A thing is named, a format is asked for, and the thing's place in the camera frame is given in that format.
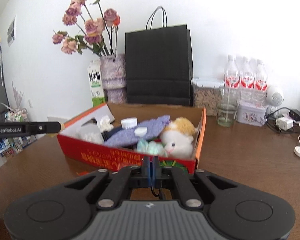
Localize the black usb cable bundle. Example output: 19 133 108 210
149 179 167 201

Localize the iridescent plastic bag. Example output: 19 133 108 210
135 139 167 157

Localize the yellow white plush toy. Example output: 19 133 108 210
159 117 198 159

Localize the purple knitted cloth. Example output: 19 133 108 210
104 115 170 148

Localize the clear cotton swab box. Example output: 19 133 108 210
77 124 104 145

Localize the navy blue zip pouch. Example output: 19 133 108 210
99 126 141 148

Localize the white plastic jar lid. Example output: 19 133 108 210
120 118 138 129

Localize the metal storage cart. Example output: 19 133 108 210
0 107 38 158

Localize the red cardboard pumpkin box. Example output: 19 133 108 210
57 103 206 174

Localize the white green milk carton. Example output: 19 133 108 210
87 59 106 107

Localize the clear seed storage container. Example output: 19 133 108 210
191 77 224 116

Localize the black paper shopping bag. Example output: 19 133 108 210
125 11 193 106

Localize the empty glass cup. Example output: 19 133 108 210
215 86 239 127

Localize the purple textured vase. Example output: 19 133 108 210
100 54 127 104

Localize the water bottle left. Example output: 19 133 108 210
224 55 240 99

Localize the water bottle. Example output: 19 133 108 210
253 60 268 104
224 55 240 99
240 57 255 102

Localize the dried pink rose bouquet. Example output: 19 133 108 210
52 0 121 57

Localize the water bottle middle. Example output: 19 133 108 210
240 57 255 102

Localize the water bottle right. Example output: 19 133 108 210
253 60 268 104

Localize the white power adapter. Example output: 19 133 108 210
275 116 294 131

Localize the white round robot speaker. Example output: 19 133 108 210
266 86 285 118

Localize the white round charger puck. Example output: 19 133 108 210
294 146 300 158

